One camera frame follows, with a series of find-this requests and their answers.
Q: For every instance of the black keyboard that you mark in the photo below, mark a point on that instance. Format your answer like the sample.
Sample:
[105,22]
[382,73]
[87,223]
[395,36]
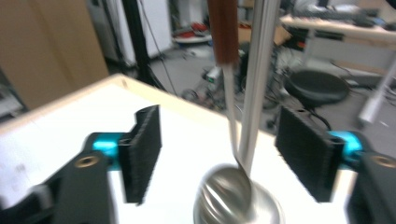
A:
[336,16]

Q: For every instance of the brown board panel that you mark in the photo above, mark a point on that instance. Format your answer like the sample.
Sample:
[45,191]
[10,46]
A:
[46,46]

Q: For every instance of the small grey power supply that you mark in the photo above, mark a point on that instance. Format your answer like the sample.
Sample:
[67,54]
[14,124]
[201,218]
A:
[214,74]

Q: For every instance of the black metal frame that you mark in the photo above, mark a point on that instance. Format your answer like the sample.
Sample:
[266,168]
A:
[137,46]

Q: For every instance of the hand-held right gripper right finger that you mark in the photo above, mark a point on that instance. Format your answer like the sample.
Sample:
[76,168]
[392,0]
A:
[311,149]

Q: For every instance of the black round stool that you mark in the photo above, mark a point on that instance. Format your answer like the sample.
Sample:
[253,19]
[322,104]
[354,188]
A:
[314,87]

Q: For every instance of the white cabinet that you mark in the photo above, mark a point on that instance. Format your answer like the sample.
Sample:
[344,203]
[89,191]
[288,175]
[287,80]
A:
[158,25]

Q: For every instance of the white desk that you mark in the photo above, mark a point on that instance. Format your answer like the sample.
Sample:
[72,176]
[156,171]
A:
[342,32]

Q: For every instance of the small cardboard box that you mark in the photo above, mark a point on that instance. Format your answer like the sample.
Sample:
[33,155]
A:
[281,34]

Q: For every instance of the white round table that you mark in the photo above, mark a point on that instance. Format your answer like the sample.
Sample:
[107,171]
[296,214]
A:
[190,39]

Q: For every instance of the silver metal ladle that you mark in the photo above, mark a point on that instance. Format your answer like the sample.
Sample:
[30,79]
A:
[261,62]

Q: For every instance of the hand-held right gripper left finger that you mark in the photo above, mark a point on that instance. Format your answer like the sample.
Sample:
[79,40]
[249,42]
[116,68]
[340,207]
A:
[93,186]

